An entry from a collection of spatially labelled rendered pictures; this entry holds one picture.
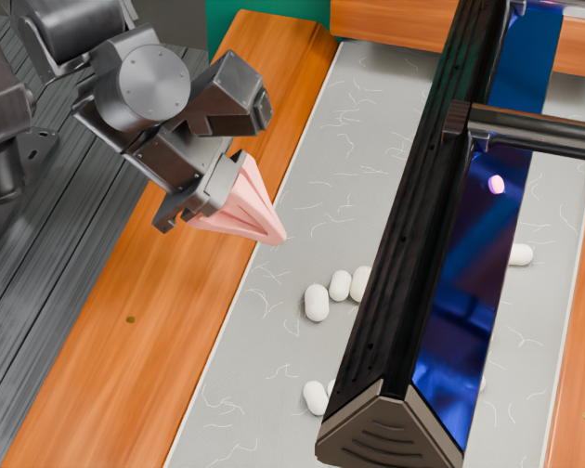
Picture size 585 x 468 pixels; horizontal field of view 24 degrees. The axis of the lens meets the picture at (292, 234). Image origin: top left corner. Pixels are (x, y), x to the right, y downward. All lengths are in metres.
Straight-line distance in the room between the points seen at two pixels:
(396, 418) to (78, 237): 0.76
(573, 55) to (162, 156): 0.52
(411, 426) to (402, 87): 0.81
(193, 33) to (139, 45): 1.81
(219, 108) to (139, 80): 0.07
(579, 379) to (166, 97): 0.43
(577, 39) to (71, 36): 0.56
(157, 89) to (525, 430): 0.42
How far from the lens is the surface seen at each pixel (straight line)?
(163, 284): 1.23
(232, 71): 1.04
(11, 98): 1.36
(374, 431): 0.72
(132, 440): 1.12
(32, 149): 1.51
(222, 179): 1.08
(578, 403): 1.16
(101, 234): 1.42
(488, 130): 0.85
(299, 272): 1.27
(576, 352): 1.19
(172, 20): 2.86
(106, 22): 1.08
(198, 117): 1.05
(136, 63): 1.00
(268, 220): 1.12
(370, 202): 1.34
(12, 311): 1.36
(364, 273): 1.24
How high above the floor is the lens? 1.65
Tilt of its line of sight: 44 degrees down
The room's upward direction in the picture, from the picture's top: straight up
